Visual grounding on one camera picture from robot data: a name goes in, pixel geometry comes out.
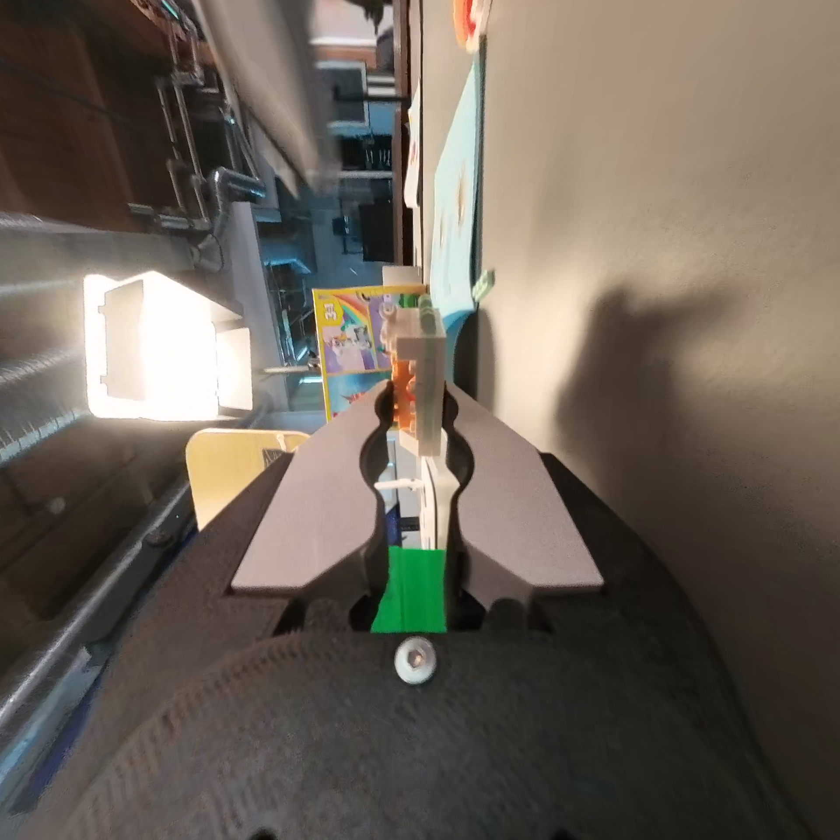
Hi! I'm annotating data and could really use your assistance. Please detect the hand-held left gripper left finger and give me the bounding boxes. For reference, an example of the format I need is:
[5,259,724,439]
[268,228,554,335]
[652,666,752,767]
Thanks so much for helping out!
[230,382,396,603]

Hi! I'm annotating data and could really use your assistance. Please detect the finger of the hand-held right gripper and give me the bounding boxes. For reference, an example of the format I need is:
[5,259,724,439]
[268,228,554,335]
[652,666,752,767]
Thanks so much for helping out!
[197,0,343,193]

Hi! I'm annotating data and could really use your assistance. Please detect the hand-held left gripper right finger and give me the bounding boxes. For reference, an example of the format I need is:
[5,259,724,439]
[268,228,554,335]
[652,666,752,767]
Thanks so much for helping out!
[441,382,606,606]

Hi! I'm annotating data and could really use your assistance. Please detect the orange and white lego assembly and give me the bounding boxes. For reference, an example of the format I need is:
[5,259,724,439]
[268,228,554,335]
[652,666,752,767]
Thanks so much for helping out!
[381,294,448,457]

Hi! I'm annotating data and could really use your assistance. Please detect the yellow lego set box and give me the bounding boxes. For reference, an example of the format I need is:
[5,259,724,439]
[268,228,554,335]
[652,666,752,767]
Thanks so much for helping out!
[311,285,431,424]

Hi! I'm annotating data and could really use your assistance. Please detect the orange and red lego pieces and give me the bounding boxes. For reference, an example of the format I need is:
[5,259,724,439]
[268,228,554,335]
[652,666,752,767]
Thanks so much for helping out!
[453,0,492,55]

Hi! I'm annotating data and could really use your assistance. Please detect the monitor on stand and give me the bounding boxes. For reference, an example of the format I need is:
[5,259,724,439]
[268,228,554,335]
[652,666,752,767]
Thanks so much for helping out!
[328,60,368,126]

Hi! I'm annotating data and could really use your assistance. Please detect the light wooden board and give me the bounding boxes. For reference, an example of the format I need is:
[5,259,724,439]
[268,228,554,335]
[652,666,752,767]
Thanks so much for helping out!
[185,428,311,534]

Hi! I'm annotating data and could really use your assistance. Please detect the green plastic bin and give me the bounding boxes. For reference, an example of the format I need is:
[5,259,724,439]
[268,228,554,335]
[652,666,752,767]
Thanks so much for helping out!
[371,548,450,634]

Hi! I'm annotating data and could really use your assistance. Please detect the white instruction booklet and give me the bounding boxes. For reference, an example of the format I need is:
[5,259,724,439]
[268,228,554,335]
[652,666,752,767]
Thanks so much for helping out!
[403,98,426,211]

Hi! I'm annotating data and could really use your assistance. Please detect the light blue instruction booklet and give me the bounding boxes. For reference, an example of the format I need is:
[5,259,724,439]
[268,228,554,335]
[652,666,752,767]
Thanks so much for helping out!
[430,62,488,322]

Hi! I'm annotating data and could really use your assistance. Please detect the bright studio light panel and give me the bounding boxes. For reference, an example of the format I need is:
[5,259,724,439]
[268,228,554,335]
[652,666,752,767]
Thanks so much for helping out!
[84,271,254,422]

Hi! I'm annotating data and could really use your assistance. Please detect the silver flexible duct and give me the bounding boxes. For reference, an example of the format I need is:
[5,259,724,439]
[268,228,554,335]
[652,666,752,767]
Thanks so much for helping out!
[197,167,266,263]

